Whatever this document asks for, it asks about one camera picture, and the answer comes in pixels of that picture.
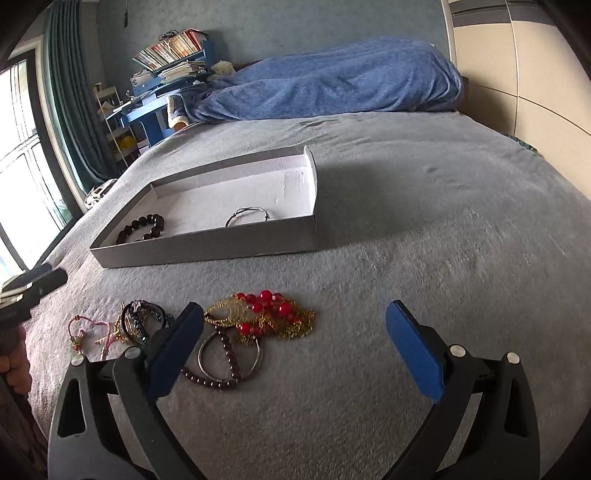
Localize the pink cord bracelet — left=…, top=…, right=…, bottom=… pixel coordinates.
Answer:
left=67, top=314, right=116, bottom=362

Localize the dark maroon bead bracelet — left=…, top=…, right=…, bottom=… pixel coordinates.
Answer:
left=180, top=324, right=243, bottom=391

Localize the red bead gold necklace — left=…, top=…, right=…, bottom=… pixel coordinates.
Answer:
left=203, top=289, right=317, bottom=347

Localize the left hand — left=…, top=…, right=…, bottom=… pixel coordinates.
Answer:
left=0, top=339, right=32, bottom=395

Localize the large silver bangle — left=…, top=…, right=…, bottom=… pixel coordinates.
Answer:
left=197, top=327, right=263, bottom=388

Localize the window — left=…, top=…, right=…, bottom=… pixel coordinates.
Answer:
left=1, top=49, right=82, bottom=280

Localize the grey bed cover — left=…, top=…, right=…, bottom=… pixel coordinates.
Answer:
left=26, top=113, right=590, bottom=479

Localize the small silver bangle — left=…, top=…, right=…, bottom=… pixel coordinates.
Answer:
left=224, top=206, right=270, bottom=228

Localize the grey shallow cardboard tray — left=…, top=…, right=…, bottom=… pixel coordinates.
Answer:
left=90, top=146, right=318, bottom=268

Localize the teal curtain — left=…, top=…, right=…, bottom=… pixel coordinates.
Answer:
left=42, top=1, right=118, bottom=193

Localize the white shelf rack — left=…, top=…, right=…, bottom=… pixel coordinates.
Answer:
left=93, top=82, right=140, bottom=171

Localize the blue desk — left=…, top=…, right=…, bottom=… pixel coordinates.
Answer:
left=123, top=41, right=214, bottom=147

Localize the stack of papers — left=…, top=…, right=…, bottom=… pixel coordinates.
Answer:
left=157, top=61, right=209, bottom=83

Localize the white plush toy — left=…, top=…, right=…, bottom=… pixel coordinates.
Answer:
left=206, top=60, right=235, bottom=82

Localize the row of books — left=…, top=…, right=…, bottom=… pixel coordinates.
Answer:
left=132, top=29, right=208, bottom=72

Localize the blue blanket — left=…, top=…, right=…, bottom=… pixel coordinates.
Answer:
left=168, top=36, right=464, bottom=123

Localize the cream wardrobe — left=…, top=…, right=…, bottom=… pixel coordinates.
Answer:
left=443, top=1, right=590, bottom=195

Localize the dark blue bead bracelet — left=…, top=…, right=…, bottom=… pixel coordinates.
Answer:
left=120, top=299, right=174, bottom=347

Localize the gold charm bracelet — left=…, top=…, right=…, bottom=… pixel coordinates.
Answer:
left=94, top=302, right=139, bottom=347

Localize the black bead bracelet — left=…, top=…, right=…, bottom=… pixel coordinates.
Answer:
left=115, top=213, right=167, bottom=245

